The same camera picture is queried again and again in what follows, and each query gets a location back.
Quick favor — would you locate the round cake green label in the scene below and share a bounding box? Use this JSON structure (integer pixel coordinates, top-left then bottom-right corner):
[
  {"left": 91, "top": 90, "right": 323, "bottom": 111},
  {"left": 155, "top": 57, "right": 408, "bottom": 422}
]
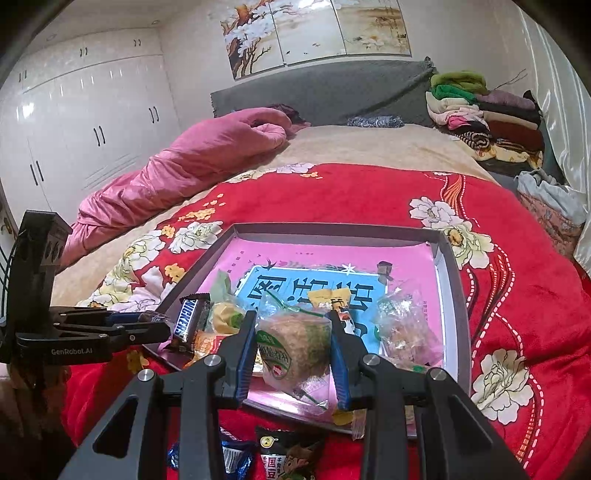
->
[{"left": 256, "top": 291, "right": 332, "bottom": 415}]

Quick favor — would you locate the pink quilt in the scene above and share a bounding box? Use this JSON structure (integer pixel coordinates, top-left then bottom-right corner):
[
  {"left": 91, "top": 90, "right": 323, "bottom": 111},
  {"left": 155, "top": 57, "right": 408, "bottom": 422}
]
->
[{"left": 61, "top": 108, "right": 291, "bottom": 268}]

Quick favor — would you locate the blue snack pack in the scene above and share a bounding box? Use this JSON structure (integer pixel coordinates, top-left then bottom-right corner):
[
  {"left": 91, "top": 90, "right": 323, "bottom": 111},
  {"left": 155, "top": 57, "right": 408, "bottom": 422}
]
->
[{"left": 166, "top": 428, "right": 257, "bottom": 480}]

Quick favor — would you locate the clear reddish pastry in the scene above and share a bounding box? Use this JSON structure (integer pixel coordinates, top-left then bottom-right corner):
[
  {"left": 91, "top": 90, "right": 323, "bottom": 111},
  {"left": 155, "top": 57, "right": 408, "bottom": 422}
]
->
[{"left": 374, "top": 281, "right": 425, "bottom": 325}]

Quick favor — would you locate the white wardrobe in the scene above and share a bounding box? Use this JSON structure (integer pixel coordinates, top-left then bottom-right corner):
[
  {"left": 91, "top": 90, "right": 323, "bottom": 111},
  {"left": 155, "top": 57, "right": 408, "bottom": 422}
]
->
[{"left": 1, "top": 28, "right": 180, "bottom": 223}]

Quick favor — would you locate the grey headboard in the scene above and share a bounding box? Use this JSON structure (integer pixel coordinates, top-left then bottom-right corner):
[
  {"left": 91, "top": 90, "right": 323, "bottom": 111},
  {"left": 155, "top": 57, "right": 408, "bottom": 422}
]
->
[{"left": 211, "top": 58, "right": 437, "bottom": 126}]

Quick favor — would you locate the clear flaky pastry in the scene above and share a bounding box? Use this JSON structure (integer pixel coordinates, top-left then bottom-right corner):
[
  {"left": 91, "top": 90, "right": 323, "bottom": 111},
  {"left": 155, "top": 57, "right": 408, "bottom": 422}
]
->
[{"left": 375, "top": 313, "right": 444, "bottom": 371}]

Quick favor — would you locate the floral wall painting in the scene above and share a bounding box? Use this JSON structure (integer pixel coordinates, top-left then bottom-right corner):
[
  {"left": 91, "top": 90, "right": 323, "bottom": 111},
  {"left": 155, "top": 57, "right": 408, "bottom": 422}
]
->
[{"left": 219, "top": 1, "right": 411, "bottom": 80}]

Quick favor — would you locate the yellow snack bar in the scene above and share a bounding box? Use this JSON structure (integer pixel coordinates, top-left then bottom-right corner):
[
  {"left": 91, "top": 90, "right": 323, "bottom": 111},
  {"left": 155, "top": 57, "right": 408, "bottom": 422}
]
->
[{"left": 308, "top": 288, "right": 356, "bottom": 334}]

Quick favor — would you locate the beige bed sheet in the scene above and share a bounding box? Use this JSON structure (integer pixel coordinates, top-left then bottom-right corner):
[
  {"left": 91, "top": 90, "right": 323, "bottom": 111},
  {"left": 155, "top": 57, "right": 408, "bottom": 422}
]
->
[{"left": 51, "top": 125, "right": 489, "bottom": 306}]

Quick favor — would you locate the black green pea snack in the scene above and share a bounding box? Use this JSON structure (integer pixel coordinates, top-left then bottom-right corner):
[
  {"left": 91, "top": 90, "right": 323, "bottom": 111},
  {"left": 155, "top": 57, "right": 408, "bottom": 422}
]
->
[{"left": 256, "top": 426, "right": 325, "bottom": 480}]

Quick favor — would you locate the red floral blanket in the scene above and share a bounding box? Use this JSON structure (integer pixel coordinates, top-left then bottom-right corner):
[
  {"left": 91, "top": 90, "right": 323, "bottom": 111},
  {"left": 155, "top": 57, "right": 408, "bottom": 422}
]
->
[{"left": 59, "top": 162, "right": 591, "bottom": 480}]

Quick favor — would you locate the pink Chinese workbook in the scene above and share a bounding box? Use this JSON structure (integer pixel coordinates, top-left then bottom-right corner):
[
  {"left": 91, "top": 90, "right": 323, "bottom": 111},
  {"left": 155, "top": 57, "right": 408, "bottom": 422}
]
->
[{"left": 158, "top": 237, "right": 447, "bottom": 423}]

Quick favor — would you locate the orange packaged cake snack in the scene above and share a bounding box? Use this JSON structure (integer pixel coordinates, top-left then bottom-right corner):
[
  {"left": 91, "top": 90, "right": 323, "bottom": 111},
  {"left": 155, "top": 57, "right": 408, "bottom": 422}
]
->
[{"left": 182, "top": 331, "right": 228, "bottom": 369}]

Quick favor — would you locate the cream satin curtain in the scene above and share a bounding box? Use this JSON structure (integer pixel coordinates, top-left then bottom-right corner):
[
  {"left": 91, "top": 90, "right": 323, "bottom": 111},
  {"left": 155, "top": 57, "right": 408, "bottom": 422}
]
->
[{"left": 517, "top": 0, "right": 591, "bottom": 278}]

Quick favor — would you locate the light green pastry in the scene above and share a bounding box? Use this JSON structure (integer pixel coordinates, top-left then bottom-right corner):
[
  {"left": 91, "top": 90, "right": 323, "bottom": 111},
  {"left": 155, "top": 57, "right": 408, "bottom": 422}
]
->
[{"left": 206, "top": 270, "right": 246, "bottom": 335}]

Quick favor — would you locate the stack of folded clothes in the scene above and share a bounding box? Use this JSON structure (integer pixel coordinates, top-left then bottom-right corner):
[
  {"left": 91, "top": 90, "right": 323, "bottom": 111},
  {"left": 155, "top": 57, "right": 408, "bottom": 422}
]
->
[{"left": 425, "top": 70, "right": 545, "bottom": 176}]

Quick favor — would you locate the pale blue crumpled cloth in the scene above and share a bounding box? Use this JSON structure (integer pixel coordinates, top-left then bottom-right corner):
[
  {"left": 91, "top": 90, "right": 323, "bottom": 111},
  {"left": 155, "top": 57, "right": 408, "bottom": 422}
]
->
[{"left": 516, "top": 169, "right": 588, "bottom": 226}]

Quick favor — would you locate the blue patterned cloth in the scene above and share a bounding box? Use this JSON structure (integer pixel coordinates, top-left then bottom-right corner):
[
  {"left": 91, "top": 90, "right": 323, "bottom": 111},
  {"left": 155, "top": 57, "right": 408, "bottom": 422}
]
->
[{"left": 346, "top": 115, "right": 405, "bottom": 129}]

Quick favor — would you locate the dark shallow tray box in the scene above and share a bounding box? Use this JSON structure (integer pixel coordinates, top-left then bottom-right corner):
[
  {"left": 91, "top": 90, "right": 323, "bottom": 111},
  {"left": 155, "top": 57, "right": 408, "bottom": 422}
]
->
[{"left": 142, "top": 221, "right": 473, "bottom": 439}]

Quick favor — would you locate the Snickers chocolate bar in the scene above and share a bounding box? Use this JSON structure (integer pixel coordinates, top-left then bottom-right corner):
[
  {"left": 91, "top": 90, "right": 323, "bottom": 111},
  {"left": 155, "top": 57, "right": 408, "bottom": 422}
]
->
[{"left": 170, "top": 293, "right": 211, "bottom": 353}]

